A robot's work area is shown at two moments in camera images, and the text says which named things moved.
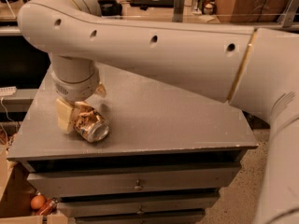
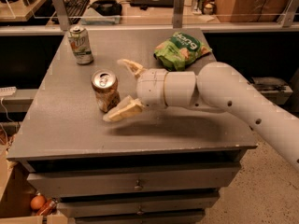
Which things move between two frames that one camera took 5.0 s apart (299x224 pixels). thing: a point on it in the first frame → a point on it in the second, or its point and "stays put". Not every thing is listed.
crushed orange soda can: (89, 123) → (105, 83)
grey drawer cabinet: (168, 156) stays put
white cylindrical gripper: (76, 90) → (151, 87)
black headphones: (110, 7) stays put
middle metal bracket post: (178, 4) stays put
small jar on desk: (207, 8) stays put
